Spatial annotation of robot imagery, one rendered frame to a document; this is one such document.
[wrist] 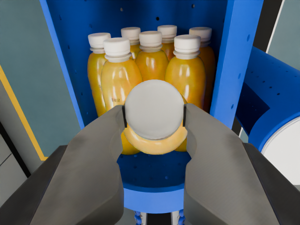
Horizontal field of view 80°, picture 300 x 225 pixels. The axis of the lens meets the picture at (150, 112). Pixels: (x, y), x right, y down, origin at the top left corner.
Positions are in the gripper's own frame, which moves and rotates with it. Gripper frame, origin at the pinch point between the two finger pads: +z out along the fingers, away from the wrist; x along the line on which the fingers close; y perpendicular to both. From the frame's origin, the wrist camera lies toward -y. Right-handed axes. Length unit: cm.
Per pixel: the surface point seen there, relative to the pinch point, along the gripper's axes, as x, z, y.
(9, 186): -156, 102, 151
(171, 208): 2.0, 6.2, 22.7
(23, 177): -156, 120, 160
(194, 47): 5.6, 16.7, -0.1
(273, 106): 31.3, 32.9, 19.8
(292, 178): 39, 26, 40
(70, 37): -14.1, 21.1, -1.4
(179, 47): 3.4, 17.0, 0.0
